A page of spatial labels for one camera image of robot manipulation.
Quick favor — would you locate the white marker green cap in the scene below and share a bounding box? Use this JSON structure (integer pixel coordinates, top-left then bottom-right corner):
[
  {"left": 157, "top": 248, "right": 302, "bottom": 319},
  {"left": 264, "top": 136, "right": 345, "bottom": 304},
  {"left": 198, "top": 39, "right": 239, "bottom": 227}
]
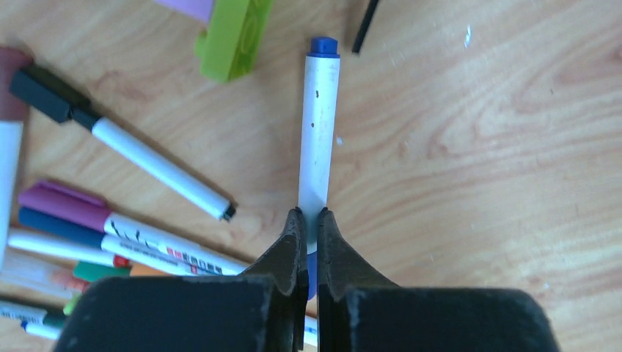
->
[{"left": 63, "top": 261, "right": 131, "bottom": 316}]

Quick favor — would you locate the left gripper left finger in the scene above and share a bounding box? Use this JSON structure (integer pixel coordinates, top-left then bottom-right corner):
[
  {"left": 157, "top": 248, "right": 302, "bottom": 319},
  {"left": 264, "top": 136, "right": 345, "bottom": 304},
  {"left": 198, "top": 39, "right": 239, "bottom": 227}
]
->
[{"left": 54, "top": 208, "right": 309, "bottom": 351}]

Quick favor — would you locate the white marker orange cap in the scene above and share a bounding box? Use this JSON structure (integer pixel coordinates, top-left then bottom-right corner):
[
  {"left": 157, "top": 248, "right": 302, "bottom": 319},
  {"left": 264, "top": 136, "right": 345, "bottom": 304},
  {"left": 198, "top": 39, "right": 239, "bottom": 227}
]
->
[{"left": 7, "top": 228, "right": 169, "bottom": 276}]

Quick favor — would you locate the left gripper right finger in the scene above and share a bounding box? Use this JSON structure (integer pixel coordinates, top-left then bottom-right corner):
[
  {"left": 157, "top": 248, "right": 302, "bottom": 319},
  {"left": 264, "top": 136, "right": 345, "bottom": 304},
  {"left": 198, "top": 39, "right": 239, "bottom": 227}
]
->
[{"left": 318, "top": 210, "right": 559, "bottom": 351}]

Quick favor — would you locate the white marker blue cap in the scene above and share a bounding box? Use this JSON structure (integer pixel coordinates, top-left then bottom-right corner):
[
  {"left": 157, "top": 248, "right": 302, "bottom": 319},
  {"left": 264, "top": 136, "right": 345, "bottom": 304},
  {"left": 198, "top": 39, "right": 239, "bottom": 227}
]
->
[{"left": 298, "top": 37, "right": 340, "bottom": 299}]

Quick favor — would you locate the white marker navy cap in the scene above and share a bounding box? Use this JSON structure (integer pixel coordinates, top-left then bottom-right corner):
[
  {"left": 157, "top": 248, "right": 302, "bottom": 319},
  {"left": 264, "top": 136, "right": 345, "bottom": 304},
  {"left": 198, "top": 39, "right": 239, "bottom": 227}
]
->
[{"left": 18, "top": 207, "right": 215, "bottom": 276}]

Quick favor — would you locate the white marker dark cap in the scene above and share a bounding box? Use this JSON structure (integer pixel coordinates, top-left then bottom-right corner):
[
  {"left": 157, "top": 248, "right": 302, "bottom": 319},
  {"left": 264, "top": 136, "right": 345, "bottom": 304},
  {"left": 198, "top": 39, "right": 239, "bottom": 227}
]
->
[{"left": 9, "top": 65, "right": 236, "bottom": 221}]

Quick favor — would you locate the green yellow pink block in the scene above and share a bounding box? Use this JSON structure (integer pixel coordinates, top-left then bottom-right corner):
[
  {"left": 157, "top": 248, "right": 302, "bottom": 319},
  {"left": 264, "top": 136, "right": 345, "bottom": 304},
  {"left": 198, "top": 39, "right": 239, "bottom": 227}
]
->
[{"left": 157, "top": 0, "right": 273, "bottom": 83}]

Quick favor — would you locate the white marker maroon cap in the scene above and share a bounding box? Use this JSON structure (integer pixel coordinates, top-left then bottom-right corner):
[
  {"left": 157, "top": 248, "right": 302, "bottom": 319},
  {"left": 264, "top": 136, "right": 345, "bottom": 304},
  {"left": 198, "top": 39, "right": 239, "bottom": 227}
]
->
[{"left": 1, "top": 46, "right": 32, "bottom": 263}]

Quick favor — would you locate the black tripod microphone stand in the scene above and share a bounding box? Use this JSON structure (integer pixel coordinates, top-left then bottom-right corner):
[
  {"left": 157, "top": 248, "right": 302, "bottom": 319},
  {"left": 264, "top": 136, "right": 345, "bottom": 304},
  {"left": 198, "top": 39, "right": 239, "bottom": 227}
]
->
[{"left": 351, "top": 0, "right": 380, "bottom": 54}]

